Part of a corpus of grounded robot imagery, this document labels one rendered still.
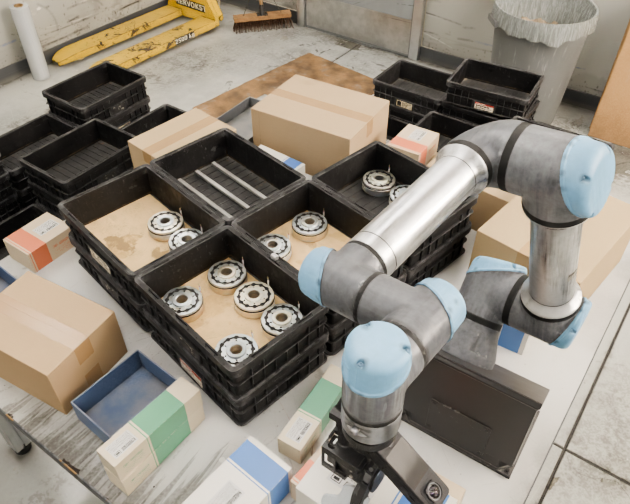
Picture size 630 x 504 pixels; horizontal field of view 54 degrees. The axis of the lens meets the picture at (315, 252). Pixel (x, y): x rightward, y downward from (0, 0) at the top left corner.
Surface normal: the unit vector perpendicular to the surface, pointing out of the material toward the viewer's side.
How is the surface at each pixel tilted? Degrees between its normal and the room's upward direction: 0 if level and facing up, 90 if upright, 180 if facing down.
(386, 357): 1
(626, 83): 76
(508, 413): 90
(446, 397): 90
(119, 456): 0
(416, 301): 9
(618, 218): 0
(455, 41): 90
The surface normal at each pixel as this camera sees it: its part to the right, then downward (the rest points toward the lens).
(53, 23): 0.81, 0.40
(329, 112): 0.00, -0.73
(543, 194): -0.62, 0.65
